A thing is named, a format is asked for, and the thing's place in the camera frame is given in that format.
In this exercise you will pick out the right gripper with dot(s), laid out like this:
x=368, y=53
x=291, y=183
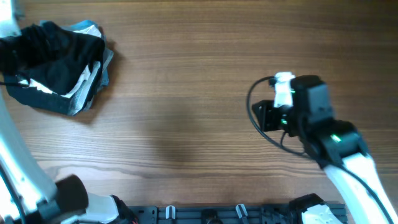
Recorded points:
x=265, y=110

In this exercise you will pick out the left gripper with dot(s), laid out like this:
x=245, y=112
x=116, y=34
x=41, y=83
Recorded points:
x=12, y=73

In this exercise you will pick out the black t-shirt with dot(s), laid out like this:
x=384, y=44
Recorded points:
x=55, y=57

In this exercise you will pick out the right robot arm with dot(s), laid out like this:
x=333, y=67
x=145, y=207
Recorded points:
x=295, y=114

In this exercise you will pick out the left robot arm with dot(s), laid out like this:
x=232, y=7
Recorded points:
x=28, y=194

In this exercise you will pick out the grey blue folded garments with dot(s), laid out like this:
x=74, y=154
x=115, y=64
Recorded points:
x=93, y=79

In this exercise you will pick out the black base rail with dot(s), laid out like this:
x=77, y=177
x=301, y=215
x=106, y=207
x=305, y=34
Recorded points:
x=264, y=214

